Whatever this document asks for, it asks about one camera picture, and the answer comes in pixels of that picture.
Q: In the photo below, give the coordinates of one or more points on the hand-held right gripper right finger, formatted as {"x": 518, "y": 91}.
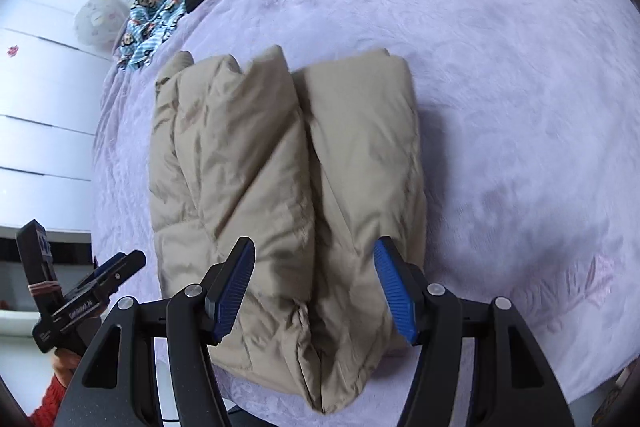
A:
{"x": 395, "y": 294}

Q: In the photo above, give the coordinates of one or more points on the blue monkey print cloth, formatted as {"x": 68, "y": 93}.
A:
{"x": 150, "y": 22}

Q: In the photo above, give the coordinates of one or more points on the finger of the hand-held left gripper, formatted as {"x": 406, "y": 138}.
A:
{"x": 111, "y": 268}

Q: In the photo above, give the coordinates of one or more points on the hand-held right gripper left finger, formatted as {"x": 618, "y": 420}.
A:
{"x": 234, "y": 294}

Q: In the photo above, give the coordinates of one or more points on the person's left forearm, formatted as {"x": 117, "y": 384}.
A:
{"x": 47, "y": 402}

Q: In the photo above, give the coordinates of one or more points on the white patterned ball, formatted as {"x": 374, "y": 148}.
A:
{"x": 100, "y": 22}

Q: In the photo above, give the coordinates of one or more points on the white drawer cabinet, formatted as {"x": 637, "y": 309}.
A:
{"x": 40, "y": 107}

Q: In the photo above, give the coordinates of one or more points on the purple plush blanket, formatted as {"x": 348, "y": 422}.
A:
{"x": 500, "y": 107}

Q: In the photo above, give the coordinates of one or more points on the small red sticker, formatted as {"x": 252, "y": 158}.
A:
{"x": 11, "y": 51}

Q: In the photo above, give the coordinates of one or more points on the beige puffer jacket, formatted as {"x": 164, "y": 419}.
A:
{"x": 250, "y": 167}

